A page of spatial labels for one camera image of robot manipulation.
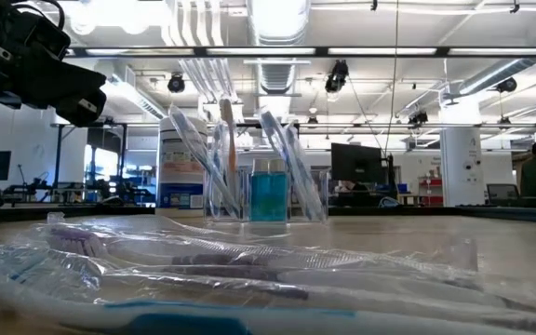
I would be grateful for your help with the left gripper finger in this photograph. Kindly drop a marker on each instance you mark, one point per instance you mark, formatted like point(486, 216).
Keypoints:
point(84, 109)
point(68, 86)

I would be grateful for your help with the orange toothbrush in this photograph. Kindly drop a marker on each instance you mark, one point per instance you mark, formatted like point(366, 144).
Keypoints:
point(227, 130)

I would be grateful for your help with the clear acrylic organizer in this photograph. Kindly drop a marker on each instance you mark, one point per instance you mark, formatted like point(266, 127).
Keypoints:
point(245, 205)

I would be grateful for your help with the black ceiling spotlight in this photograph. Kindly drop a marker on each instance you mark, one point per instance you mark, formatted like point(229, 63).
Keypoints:
point(506, 85)
point(176, 84)
point(418, 117)

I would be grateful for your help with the white wipes canister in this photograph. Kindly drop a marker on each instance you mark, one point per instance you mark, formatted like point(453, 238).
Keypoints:
point(175, 158)

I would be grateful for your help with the black monitor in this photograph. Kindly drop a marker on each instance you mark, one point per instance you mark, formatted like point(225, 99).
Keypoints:
point(356, 163)

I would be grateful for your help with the red shelf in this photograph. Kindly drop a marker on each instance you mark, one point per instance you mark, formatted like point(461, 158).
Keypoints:
point(431, 191)

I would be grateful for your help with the white building column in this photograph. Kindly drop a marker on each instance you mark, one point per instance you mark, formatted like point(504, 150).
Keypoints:
point(461, 163)

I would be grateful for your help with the black aluminium table frame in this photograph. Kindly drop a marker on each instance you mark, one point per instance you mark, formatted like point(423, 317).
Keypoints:
point(40, 211)

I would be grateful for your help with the black background frame stand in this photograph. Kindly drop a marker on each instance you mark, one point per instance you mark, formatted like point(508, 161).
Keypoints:
point(249, 125)

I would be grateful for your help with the black overhead frame beam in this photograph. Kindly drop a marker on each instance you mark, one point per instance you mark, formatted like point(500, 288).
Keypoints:
point(268, 51)

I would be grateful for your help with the black hanging camera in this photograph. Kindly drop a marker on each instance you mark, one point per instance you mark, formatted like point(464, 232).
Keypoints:
point(338, 74)

